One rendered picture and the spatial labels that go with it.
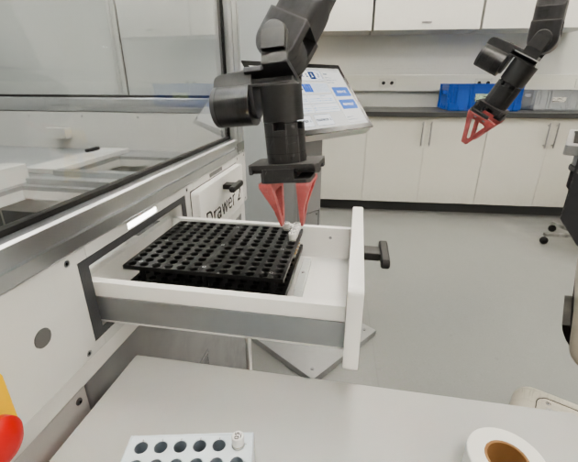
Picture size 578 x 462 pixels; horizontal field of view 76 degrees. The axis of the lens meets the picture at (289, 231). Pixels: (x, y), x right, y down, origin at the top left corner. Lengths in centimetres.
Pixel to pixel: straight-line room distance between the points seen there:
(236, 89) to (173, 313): 31
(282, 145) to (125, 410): 39
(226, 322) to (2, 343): 22
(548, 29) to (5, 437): 106
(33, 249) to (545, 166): 375
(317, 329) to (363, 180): 307
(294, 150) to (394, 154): 296
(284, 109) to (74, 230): 30
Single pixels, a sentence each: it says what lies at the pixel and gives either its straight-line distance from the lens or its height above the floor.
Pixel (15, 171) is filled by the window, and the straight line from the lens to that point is 46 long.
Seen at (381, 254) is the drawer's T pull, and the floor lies 91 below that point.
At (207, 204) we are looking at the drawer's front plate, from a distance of 79.
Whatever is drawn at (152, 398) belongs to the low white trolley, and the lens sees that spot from 54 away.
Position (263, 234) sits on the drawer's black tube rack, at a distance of 61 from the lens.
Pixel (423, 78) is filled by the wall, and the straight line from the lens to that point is 408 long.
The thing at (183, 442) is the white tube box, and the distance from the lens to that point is 44.
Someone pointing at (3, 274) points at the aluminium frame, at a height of 96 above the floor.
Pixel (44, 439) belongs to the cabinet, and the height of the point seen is 75.
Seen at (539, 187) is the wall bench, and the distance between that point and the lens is 392.
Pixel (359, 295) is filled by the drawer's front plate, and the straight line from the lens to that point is 40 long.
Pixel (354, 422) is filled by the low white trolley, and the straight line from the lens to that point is 49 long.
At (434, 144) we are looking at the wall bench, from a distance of 351.
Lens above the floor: 113
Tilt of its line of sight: 22 degrees down
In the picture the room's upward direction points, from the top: straight up
